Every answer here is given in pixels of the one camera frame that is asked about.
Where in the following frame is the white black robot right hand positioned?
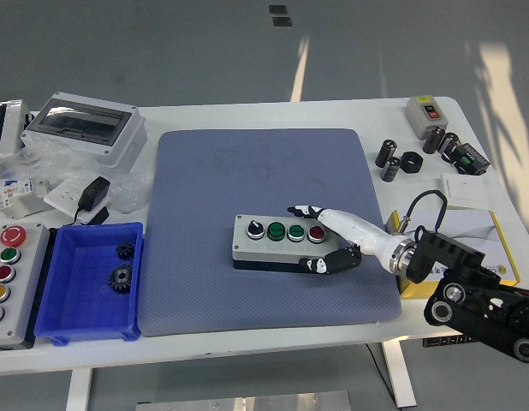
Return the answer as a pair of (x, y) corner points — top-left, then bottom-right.
(287, 203), (398, 275)

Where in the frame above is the grey four-button control box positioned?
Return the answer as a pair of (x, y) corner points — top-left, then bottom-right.
(231, 213), (342, 271)

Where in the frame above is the grey five-button control box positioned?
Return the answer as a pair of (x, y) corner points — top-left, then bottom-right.
(0, 222), (51, 351)

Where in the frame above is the black cylindrical capacitor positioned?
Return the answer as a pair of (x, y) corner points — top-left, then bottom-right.
(421, 127), (446, 155)
(437, 132), (460, 162)
(374, 138), (398, 169)
(382, 156), (402, 182)

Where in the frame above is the black hex nut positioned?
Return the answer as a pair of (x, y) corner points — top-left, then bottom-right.
(400, 151), (425, 174)

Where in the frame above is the white and yellow cardboard box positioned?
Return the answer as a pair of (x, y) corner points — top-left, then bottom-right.
(384, 207), (521, 299)

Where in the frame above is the black table control panel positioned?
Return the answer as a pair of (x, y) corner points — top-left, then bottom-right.
(421, 334), (479, 348)

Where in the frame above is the black module with green terminal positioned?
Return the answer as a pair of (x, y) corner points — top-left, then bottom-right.
(450, 143), (490, 176)

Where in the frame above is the white table leg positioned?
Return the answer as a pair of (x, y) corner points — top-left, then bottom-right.
(380, 341), (418, 408)
(65, 367), (93, 411)

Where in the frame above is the blue-grey table mat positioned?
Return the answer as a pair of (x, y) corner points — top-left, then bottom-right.
(138, 128), (403, 338)

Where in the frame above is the large black bevel gear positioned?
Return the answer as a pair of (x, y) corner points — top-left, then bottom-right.
(107, 264), (134, 295)

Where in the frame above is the black power adapter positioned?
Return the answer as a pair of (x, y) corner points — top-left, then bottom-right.
(72, 176), (111, 226)

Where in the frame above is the blue plastic bin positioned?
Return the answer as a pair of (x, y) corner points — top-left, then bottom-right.
(33, 221), (145, 346)

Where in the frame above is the clear plastic bag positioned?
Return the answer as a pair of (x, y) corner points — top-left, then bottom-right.
(0, 136), (154, 215)

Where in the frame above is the white circuit breaker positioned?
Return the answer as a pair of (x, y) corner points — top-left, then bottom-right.
(0, 177), (51, 219)

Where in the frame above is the white box with black window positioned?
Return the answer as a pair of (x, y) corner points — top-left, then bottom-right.
(0, 99), (34, 162)

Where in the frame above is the white wall switch plate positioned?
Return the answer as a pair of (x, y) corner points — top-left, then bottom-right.
(440, 172), (491, 211)

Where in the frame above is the grey two-button switch box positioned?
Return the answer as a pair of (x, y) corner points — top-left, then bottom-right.
(404, 95), (449, 140)

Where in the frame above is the thin black cable under table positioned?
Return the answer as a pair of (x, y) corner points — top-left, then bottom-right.
(366, 343), (396, 403)

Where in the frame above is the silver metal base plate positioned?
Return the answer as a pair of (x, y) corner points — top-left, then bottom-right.
(134, 390), (351, 411)

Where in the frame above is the grey enclosure with dark lid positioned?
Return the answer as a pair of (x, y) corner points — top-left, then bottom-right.
(20, 92), (149, 172)

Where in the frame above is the white wall socket plate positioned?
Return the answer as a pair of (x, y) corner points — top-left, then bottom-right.
(44, 178), (105, 223)

